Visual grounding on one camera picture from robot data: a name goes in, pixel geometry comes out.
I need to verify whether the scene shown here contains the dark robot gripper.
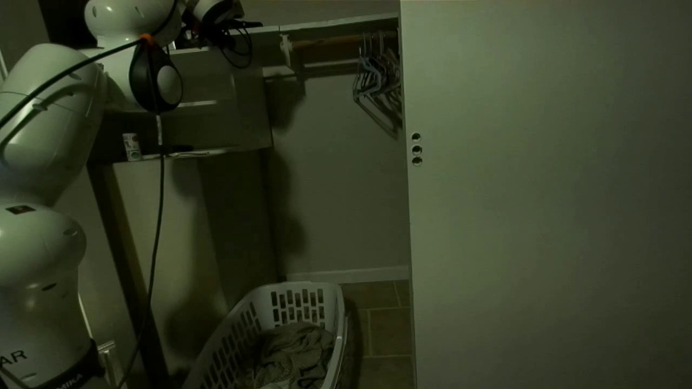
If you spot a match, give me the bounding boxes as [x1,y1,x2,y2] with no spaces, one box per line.
[187,0,254,47]

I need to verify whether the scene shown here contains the white closet shelf unit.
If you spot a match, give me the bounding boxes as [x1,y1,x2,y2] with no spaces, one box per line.
[106,42,277,162]

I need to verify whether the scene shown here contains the white closet shelf board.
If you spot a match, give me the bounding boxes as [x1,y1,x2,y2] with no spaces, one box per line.
[240,12,400,47]

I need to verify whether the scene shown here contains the wooden closet rod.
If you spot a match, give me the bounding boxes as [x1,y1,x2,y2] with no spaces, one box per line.
[291,32,400,68]

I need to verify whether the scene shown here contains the white closet door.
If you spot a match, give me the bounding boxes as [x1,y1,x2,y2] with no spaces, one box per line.
[398,0,692,389]

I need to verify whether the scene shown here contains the dark plastic hanger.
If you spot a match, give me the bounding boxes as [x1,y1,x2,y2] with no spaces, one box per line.
[354,32,404,141]

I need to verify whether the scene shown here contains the white plastic laundry basket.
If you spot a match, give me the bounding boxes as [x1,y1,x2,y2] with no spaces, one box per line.
[180,279,352,389]

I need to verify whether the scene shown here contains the grey crumpled clothes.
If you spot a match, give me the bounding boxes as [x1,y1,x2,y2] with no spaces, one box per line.
[251,320,337,389]

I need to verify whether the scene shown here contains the white wall outlet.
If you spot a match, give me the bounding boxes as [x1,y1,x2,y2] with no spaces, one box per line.
[119,132,145,162]

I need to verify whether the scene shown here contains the wire clothes hangers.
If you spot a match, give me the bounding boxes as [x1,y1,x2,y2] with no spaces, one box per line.
[350,51,401,113]

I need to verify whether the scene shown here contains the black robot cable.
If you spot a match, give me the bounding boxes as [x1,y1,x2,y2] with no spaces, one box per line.
[0,19,254,389]

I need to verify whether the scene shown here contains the dark wooden post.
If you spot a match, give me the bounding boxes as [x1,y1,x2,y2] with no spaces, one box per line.
[86,157,172,389]

